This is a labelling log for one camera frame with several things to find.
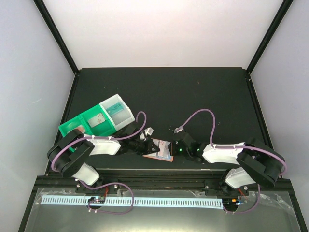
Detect left black frame post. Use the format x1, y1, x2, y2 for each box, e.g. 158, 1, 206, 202
33, 0, 79, 75

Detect green plastic bin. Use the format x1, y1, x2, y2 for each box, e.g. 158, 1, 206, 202
58, 104, 116, 137

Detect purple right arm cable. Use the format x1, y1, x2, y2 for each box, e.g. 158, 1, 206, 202
178, 108, 288, 215

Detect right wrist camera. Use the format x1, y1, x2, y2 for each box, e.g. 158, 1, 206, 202
173, 127, 184, 134

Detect white slotted cable duct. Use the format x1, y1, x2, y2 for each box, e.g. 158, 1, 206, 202
41, 195, 223, 209

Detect grey card in bin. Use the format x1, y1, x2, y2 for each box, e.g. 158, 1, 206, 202
87, 113, 105, 128

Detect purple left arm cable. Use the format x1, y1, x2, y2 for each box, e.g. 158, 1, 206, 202
51, 111, 147, 215

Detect pink leather card holder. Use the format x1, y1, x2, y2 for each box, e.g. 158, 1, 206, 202
143, 139, 173, 162

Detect white plastic bin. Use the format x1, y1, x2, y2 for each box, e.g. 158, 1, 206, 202
99, 94, 135, 131

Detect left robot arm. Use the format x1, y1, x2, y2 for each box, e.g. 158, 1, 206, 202
47, 122, 160, 193

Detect teal card in bin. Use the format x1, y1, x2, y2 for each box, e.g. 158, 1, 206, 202
106, 102, 125, 117

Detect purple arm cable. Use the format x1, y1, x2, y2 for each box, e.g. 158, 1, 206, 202
178, 108, 288, 215
51, 111, 147, 215

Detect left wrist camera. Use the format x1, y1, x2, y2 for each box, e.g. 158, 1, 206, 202
139, 127, 154, 141

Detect right black frame post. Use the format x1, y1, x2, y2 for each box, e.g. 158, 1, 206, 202
246, 0, 294, 74

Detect black frame post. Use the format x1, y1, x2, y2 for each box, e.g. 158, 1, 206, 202
246, 0, 294, 74
33, 0, 79, 75

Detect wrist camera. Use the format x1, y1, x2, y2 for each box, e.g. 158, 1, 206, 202
173, 127, 184, 134
139, 127, 154, 141

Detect white flower pattern card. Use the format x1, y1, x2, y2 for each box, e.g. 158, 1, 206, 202
153, 139, 170, 159

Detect red circle card in bin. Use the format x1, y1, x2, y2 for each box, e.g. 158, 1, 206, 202
67, 125, 85, 134

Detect small circuit board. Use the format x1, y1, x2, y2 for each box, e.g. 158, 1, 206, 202
88, 196, 106, 204

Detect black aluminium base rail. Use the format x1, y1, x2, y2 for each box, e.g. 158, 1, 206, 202
31, 168, 293, 196

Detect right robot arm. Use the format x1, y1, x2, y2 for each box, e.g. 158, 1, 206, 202
168, 131, 286, 197

